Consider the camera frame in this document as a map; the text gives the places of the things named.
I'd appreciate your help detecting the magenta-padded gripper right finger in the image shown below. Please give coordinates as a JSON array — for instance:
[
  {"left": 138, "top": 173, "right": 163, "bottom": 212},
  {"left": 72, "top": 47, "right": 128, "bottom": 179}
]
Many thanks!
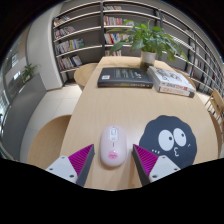
[{"left": 132, "top": 143, "right": 181, "bottom": 187}]

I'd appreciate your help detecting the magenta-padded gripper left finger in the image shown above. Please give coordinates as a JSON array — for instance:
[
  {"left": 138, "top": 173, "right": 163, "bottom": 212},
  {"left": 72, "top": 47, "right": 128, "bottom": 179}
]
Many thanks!
[{"left": 45, "top": 143, "right": 96, "bottom": 188}]

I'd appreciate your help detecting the pink computer mouse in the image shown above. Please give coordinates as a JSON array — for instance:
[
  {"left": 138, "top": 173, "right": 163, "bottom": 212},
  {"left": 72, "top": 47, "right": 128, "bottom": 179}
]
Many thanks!
[{"left": 99, "top": 124, "right": 128, "bottom": 168}]

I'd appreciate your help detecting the dark cloud-shaped mouse pad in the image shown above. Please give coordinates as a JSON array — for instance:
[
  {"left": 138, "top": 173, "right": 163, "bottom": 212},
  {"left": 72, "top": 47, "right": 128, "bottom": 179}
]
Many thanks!
[{"left": 138, "top": 115, "right": 198, "bottom": 170}]

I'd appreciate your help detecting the round-backed wooden chair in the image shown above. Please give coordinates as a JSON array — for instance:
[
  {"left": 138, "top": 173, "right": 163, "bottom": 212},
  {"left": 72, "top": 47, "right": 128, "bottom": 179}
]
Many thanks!
[
  {"left": 73, "top": 62, "right": 100, "bottom": 91},
  {"left": 208, "top": 111, "right": 224, "bottom": 160},
  {"left": 27, "top": 114, "right": 73, "bottom": 170}
]

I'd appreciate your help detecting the white book with red spine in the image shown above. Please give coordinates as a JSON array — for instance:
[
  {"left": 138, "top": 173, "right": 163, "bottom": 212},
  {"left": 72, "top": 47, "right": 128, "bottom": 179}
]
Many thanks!
[{"left": 153, "top": 81, "right": 196, "bottom": 99}]

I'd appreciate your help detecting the group of slatted wooden chairs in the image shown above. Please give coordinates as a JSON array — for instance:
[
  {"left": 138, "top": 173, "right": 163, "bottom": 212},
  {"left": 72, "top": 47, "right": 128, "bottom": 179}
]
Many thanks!
[{"left": 203, "top": 87, "right": 224, "bottom": 116}]

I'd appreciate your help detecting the white illustrated book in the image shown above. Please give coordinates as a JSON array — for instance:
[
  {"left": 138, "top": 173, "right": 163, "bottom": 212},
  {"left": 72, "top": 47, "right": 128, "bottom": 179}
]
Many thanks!
[{"left": 146, "top": 65, "right": 197, "bottom": 94}]

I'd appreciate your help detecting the black hardcover book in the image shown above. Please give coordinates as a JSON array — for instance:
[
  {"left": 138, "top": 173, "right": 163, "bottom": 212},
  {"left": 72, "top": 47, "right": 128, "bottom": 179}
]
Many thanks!
[{"left": 97, "top": 67, "right": 154, "bottom": 89}]

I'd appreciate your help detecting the small green plant on ledge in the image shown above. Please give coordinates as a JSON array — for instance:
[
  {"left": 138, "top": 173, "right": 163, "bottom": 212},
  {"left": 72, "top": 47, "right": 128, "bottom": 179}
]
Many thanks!
[{"left": 20, "top": 63, "right": 39, "bottom": 83}]

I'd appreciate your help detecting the green potted plant, white pot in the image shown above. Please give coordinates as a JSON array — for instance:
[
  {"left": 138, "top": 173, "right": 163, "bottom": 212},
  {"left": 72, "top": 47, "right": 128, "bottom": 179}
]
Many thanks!
[{"left": 107, "top": 19, "right": 189, "bottom": 69}]

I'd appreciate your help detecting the grey bookshelf unit with books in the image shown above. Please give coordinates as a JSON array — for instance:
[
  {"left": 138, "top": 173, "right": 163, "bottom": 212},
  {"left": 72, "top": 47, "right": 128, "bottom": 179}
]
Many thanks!
[{"left": 51, "top": 0, "right": 224, "bottom": 98}]

